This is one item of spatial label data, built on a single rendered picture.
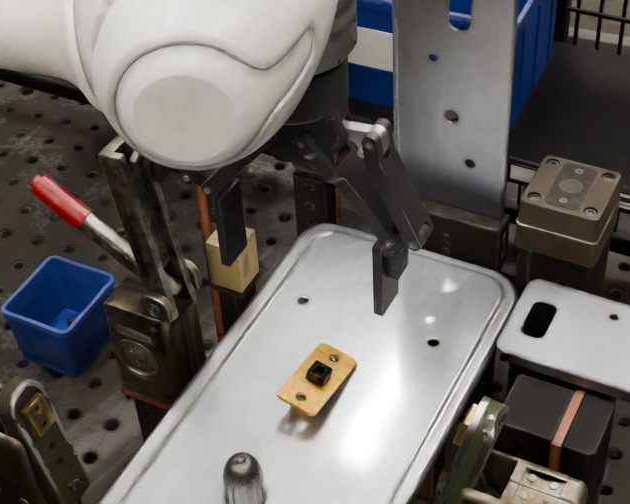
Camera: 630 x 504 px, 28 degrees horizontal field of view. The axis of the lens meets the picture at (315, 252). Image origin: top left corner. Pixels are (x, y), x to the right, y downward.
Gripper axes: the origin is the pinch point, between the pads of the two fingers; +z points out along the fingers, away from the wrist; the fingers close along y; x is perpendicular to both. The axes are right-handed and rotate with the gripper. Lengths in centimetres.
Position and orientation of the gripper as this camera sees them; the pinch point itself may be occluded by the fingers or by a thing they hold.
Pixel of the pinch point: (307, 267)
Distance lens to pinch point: 98.3
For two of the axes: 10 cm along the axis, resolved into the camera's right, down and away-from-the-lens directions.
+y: 8.9, 2.8, -3.6
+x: 4.5, -6.2, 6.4
